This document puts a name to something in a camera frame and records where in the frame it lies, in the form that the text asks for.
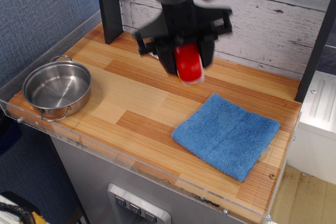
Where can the silver toy fridge cabinet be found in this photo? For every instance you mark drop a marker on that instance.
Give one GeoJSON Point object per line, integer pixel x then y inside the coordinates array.
{"type": "Point", "coordinates": [167, 176]}

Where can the yellow handled white toy knife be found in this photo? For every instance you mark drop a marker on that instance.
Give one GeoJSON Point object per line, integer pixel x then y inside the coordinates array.
{"type": "Point", "coordinates": [154, 55]}

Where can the silver ice dispenser panel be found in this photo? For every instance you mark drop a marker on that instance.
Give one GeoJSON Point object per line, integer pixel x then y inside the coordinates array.
{"type": "Point", "coordinates": [129, 208]}

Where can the white grey side appliance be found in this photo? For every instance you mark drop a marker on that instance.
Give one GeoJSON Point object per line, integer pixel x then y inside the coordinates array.
{"type": "Point", "coordinates": [312, 150]}

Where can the dark grey right post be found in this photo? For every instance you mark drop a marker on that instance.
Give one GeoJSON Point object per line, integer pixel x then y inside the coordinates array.
{"type": "Point", "coordinates": [319, 45]}

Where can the red and white toy object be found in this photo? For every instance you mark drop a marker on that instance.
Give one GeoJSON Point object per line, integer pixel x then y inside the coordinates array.
{"type": "Point", "coordinates": [188, 64]}

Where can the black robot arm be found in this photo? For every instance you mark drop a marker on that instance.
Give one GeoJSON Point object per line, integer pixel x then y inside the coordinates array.
{"type": "Point", "coordinates": [183, 37]}

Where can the dark grey post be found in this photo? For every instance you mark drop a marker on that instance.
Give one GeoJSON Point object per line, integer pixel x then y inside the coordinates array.
{"type": "Point", "coordinates": [319, 45]}
{"type": "Point", "coordinates": [111, 19]}

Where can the dark grey left post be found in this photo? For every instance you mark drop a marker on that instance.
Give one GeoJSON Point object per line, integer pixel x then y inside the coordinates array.
{"type": "Point", "coordinates": [111, 19]}

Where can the folded blue cloth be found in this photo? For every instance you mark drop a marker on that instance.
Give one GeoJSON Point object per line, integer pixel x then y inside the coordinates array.
{"type": "Point", "coordinates": [226, 136]}

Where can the clear acrylic guard rail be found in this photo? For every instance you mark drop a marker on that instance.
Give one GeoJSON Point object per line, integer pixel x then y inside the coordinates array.
{"type": "Point", "coordinates": [135, 103]}

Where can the stainless steel pot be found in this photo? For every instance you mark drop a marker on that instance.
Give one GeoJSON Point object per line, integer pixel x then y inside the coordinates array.
{"type": "Point", "coordinates": [58, 89]}

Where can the yellow object bottom left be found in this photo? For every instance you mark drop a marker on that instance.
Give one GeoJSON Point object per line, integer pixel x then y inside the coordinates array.
{"type": "Point", "coordinates": [39, 219]}

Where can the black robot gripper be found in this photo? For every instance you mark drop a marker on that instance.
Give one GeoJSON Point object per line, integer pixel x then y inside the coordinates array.
{"type": "Point", "coordinates": [180, 24]}

